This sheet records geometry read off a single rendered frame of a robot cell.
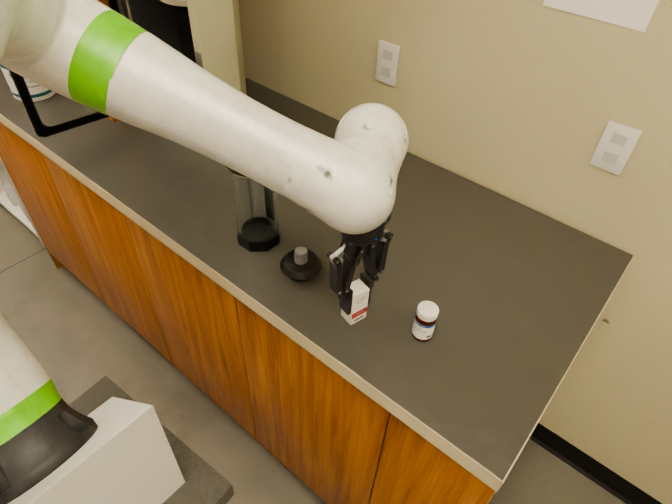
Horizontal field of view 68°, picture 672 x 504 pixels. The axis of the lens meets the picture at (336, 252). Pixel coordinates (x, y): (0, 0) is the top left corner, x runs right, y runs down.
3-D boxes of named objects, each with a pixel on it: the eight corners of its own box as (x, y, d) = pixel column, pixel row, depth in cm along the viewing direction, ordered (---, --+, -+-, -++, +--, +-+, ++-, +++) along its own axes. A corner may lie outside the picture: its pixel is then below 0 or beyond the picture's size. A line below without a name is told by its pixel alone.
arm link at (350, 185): (162, 17, 62) (148, 91, 69) (112, 54, 53) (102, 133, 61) (417, 157, 67) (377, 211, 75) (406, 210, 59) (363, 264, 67)
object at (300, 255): (299, 251, 117) (299, 230, 112) (330, 270, 113) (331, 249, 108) (271, 272, 111) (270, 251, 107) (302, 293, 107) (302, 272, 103)
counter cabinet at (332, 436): (172, 201, 275) (132, 34, 213) (519, 436, 186) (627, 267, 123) (55, 266, 237) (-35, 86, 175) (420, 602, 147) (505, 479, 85)
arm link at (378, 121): (417, 95, 74) (345, 84, 76) (407, 138, 65) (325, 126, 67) (404, 173, 84) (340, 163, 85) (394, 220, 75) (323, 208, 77)
